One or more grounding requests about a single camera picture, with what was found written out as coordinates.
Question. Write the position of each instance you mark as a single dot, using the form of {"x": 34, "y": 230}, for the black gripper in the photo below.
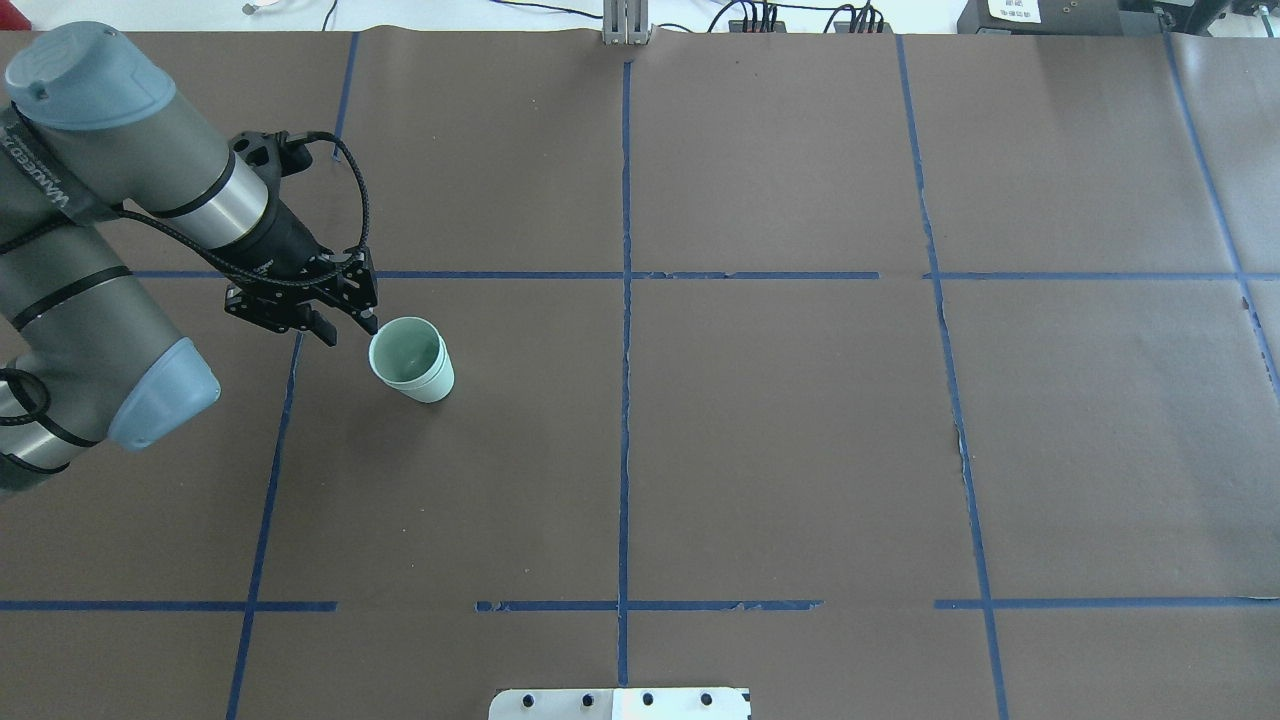
{"x": 284, "y": 240}

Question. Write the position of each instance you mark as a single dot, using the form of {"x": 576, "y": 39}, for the mint green cup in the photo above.
{"x": 432, "y": 385}
{"x": 398, "y": 335}

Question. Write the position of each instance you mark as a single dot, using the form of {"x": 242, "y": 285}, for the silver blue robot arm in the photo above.
{"x": 95, "y": 133}

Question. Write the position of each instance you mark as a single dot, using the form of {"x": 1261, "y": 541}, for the black power strip left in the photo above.
{"x": 757, "y": 26}

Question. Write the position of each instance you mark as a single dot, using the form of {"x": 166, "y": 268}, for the black power strip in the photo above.
{"x": 876, "y": 25}
{"x": 757, "y": 26}

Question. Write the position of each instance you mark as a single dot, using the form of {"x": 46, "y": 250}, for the brown paper table mat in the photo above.
{"x": 906, "y": 377}

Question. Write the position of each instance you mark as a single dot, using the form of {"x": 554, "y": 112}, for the black power strip right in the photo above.
{"x": 876, "y": 25}

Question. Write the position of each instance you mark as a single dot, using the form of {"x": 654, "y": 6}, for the black device box with label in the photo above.
{"x": 1047, "y": 18}

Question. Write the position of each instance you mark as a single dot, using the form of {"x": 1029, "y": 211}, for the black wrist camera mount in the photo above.
{"x": 273, "y": 156}

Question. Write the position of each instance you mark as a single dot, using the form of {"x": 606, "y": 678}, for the aluminium frame post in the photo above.
{"x": 626, "y": 22}

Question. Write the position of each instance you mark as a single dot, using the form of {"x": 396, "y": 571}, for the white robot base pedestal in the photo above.
{"x": 623, "y": 703}

